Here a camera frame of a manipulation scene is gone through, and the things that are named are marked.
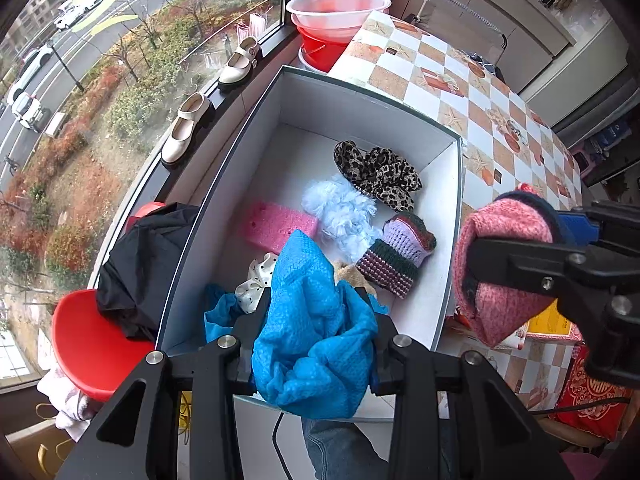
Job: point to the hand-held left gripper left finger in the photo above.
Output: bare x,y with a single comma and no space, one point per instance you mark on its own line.
245,330

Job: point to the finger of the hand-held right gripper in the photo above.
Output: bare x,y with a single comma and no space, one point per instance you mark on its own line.
520,260
575,227

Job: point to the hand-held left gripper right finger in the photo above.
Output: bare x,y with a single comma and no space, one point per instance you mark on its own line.
381,382

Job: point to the pink knitted sock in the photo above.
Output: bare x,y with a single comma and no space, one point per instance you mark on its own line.
505,230

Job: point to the beige polka dot scrunchie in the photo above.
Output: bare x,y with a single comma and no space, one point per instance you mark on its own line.
255,280

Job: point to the blue mesh cloth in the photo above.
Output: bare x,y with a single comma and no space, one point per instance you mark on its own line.
310,320

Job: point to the tan brown scrunchie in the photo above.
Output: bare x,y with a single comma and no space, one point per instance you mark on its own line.
350,275

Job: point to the pink sponge with holes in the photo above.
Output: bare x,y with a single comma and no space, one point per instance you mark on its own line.
280,222

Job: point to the striped purple knitted sock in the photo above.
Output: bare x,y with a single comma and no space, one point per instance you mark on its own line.
400,245

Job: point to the grey box with white inside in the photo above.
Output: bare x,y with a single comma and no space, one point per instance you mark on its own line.
225,210

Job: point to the light blue fluffy scrunchie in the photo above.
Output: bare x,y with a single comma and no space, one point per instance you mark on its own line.
340,210

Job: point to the leopard print scrunchie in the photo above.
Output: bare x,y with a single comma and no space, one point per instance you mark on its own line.
385,180

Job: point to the red embroidered cushion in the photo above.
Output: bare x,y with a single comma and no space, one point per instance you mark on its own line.
600,400

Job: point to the pink plastic stool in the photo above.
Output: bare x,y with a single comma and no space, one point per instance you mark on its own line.
584,160

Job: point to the red patterned cardboard box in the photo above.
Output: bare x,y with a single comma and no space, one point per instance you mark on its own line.
550,322

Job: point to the person's blue jeans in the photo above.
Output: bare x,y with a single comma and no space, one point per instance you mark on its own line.
340,450

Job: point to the wooden chair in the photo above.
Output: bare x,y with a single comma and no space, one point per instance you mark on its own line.
575,435

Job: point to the person's pink sweater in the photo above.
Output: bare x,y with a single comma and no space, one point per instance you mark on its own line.
580,467

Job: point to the black cloth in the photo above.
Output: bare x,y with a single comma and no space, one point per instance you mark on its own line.
140,260

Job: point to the checkered printed tablecloth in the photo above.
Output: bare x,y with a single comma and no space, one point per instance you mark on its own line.
450,90

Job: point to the dark plaid cloth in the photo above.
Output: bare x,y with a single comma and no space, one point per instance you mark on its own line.
482,65

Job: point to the white cloth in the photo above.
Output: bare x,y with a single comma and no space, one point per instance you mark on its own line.
65,400

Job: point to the white cabinet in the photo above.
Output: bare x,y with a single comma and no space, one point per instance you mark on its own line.
525,20

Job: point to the brown paper bag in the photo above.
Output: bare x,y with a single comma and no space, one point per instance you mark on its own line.
30,445

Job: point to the red plastic basin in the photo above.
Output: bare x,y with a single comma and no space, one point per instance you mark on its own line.
322,52

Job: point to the clear plastic basin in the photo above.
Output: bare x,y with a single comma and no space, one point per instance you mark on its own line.
335,7

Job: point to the folded grey frame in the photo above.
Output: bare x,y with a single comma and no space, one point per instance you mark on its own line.
460,15

